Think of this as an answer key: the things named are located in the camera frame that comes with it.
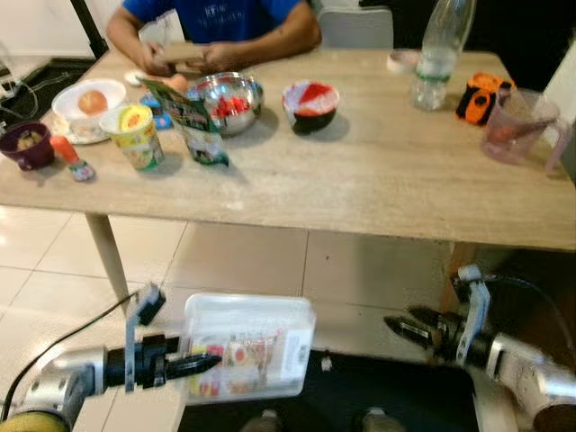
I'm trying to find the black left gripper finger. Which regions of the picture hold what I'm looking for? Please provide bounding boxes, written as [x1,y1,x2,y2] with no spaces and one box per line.
[175,353,222,379]

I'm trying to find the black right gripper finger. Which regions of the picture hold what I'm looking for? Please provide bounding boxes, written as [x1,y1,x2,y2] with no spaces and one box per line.
[384,315,442,354]
[407,306,448,332]

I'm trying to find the clear container with white lid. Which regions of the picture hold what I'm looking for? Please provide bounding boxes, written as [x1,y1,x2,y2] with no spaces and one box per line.
[178,292,318,406]

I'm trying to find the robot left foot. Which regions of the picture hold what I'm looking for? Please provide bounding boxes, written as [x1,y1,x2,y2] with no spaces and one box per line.
[243,409,282,432]

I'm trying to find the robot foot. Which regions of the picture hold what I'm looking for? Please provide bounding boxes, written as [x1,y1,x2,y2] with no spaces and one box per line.
[243,409,282,432]
[362,407,399,432]

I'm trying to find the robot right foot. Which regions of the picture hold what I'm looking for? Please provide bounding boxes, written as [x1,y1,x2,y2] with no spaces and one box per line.
[362,407,399,432]

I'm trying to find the light wooden table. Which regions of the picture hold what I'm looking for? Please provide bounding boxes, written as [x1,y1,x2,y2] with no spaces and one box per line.
[0,48,576,314]

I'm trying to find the pink clear measuring jug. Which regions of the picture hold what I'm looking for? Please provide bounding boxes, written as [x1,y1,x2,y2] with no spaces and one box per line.
[481,88,572,172]

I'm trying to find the cup noodle with yellow lid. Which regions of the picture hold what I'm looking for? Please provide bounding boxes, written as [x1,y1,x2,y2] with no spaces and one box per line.
[99,103,167,173]

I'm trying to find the orange and black object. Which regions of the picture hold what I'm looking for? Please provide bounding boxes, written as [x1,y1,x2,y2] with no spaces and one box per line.
[454,72,514,127]

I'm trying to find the black bowl red white inside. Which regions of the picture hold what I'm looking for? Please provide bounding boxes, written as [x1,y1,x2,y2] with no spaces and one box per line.
[282,80,341,136]

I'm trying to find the dark purple bowl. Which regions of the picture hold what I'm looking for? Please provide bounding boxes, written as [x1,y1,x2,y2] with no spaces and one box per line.
[0,121,57,172]

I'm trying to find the green snack bag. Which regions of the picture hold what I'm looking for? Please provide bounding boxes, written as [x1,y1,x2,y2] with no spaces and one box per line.
[139,78,230,168]

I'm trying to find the small blue packet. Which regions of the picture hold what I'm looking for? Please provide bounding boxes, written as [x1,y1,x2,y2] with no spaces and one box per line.
[151,108,174,131]

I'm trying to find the clear plastic water bottle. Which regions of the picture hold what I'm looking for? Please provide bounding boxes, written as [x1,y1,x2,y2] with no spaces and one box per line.
[411,0,476,113]

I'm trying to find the steel bowl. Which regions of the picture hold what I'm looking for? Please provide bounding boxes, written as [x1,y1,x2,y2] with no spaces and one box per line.
[189,72,266,138]

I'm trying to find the white tape roll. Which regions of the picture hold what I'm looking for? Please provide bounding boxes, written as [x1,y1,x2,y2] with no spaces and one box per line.
[387,49,422,75]

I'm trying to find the orange round fruit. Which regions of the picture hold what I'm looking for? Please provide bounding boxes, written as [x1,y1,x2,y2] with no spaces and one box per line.
[76,89,109,116]

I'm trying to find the grey chair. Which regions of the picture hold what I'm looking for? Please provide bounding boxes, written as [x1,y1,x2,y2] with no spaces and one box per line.
[317,7,395,50]

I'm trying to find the white power strip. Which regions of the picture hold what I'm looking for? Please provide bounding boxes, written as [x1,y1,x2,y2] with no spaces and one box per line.
[0,72,28,102]

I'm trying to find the white plastic bag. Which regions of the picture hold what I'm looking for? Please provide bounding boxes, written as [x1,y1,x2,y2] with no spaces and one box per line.
[144,9,185,46]

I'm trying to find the black metal stand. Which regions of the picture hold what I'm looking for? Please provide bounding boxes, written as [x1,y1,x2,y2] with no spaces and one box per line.
[70,0,111,59]

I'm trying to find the person in blue shirt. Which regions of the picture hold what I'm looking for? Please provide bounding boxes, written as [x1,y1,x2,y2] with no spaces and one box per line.
[106,0,322,77]

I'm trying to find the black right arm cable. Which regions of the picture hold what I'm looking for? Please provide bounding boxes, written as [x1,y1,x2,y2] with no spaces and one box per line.
[486,273,563,347]

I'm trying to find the black ribbed wall panel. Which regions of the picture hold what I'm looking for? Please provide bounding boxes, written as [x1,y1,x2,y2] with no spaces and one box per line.
[360,0,576,91]

